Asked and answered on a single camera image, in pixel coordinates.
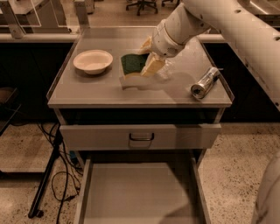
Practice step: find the left metal post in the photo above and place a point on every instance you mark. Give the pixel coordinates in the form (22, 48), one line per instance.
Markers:
(81, 12)

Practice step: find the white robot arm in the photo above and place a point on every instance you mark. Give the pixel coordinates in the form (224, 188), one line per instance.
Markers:
(241, 174)

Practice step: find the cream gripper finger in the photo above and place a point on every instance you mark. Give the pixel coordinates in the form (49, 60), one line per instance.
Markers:
(153, 64)
(145, 47)

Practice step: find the silver drink can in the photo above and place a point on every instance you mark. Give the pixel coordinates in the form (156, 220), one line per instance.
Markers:
(201, 88)

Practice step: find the right white counter rail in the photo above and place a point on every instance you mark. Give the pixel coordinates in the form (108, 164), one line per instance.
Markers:
(211, 38)

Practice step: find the black drawer handle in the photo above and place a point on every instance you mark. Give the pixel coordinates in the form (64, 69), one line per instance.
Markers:
(141, 137)

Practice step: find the green yellow sponge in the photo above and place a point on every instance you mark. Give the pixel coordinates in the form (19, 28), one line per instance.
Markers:
(133, 64)

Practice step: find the far left metal bracket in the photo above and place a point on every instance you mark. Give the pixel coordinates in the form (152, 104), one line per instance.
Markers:
(16, 31)

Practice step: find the white paper bowl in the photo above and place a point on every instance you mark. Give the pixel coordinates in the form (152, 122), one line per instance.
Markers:
(93, 61)

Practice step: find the left white counter rail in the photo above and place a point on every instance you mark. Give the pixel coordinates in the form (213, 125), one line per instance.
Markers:
(40, 38)

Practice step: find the black stand leg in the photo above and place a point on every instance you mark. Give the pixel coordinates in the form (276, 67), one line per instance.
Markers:
(34, 210)

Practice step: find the clear plastic water bottle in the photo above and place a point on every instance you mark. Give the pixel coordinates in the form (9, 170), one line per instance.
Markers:
(165, 72)

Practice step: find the grey metal cabinet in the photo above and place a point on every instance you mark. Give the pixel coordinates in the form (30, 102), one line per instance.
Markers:
(109, 99)

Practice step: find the black office chair base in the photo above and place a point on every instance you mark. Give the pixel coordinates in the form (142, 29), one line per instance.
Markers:
(140, 4)

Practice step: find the grey top drawer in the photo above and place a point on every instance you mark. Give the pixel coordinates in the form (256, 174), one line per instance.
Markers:
(116, 137)

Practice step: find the open grey middle drawer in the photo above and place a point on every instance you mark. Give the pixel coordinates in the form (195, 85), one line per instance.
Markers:
(163, 192)

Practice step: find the white counter rail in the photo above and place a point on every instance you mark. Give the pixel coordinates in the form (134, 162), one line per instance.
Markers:
(40, 38)
(211, 38)

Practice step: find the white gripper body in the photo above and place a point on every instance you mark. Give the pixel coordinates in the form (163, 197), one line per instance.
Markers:
(165, 44)

